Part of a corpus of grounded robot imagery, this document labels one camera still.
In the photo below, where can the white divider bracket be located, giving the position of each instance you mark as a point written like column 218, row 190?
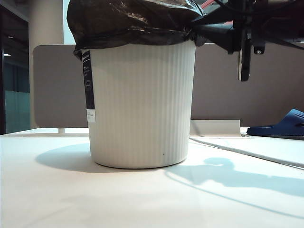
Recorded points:
column 61, row 130

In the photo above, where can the black and white label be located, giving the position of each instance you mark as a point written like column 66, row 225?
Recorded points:
column 88, row 83

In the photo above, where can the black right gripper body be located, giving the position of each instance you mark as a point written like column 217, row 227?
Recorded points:
column 245, row 59

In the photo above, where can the dark blue slipper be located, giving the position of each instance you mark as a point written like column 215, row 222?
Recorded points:
column 285, row 123

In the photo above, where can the black garbage bag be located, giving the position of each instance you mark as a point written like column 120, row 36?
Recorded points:
column 118, row 23

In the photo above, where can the white ribbed trash can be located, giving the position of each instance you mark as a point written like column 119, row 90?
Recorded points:
column 142, row 107

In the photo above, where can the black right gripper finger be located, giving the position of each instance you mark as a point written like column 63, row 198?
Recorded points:
column 224, row 30
column 226, row 44

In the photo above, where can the grey-brown desk divider panel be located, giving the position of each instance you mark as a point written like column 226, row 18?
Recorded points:
column 237, row 95

